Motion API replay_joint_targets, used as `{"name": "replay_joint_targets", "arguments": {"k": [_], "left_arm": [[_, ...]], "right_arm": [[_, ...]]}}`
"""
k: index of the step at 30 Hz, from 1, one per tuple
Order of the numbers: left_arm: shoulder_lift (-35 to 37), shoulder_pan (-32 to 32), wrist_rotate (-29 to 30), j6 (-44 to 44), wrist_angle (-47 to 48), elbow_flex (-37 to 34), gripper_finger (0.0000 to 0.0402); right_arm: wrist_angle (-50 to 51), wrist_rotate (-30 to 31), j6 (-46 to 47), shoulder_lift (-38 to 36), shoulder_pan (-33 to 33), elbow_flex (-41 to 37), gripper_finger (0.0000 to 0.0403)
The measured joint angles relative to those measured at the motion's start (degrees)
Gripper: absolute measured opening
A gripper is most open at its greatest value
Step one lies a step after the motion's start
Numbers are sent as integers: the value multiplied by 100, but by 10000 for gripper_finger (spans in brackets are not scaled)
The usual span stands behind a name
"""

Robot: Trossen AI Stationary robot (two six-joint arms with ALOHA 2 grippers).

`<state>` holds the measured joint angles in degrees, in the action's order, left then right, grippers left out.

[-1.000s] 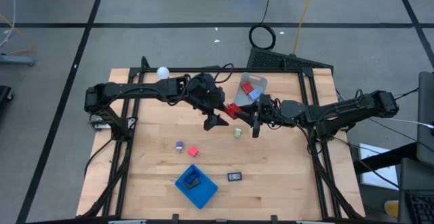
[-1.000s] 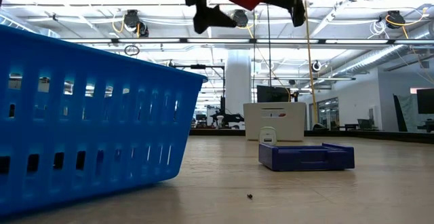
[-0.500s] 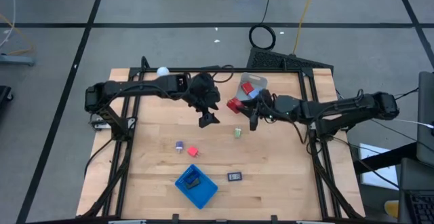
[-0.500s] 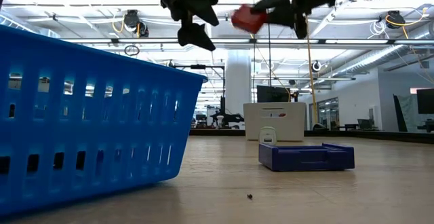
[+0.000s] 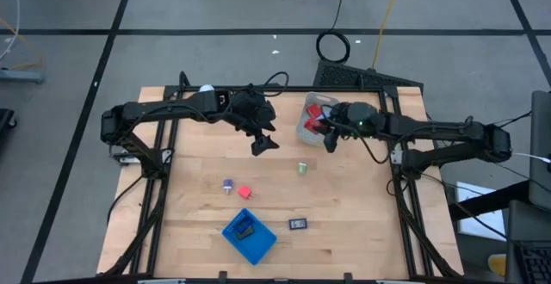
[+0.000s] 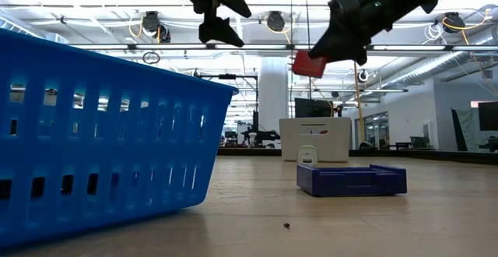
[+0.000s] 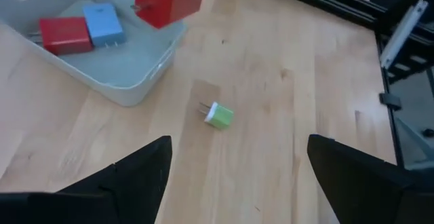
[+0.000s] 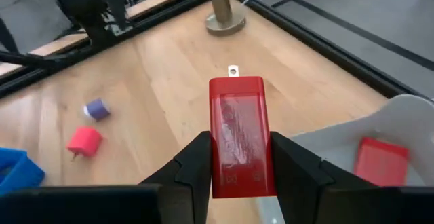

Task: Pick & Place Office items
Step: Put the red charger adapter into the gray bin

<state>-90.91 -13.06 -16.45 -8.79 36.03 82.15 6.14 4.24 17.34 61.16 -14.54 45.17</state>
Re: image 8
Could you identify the black aluminium table frame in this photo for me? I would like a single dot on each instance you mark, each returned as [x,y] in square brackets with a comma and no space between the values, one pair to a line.
[322,44]

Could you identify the white bulb brass base lamp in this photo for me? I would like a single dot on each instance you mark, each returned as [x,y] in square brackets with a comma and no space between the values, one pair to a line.
[222,10]

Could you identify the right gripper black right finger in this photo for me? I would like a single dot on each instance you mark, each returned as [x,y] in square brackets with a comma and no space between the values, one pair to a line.
[298,183]

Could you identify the grey plastic bin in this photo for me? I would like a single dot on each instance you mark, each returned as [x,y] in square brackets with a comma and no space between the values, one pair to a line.
[390,122]

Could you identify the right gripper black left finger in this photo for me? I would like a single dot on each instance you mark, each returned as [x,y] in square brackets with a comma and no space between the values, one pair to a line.
[190,183]

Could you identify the small dark red charger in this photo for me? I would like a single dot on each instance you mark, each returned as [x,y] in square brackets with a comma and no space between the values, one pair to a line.
[381,163]

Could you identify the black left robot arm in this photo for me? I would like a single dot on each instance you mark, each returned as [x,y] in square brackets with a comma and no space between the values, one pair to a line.
[81,6]

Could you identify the small purple plug adapter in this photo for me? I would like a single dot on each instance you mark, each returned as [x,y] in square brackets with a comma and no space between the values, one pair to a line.
[98,109]

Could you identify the large red charger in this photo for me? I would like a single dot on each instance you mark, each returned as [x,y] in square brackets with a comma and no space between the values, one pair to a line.
[242,132]

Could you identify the pink-red cube charger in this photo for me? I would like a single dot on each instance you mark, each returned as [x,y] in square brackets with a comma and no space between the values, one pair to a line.
[84,142]

